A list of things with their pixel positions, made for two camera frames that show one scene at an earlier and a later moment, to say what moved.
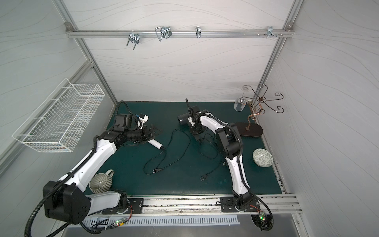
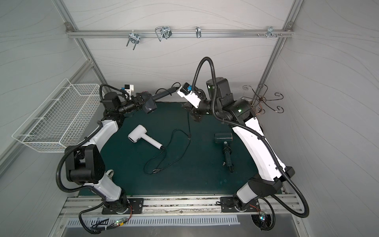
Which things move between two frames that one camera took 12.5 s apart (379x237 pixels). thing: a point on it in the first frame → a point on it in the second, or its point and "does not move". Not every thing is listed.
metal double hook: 165,31 does not move
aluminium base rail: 205,205 does not move
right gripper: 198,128 → 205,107
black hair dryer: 183,119 → 147,100
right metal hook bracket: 270,32 does not move
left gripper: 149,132 → 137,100
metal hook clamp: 134,38 does not move
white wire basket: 57,124 does not move
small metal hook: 198,32 does not move
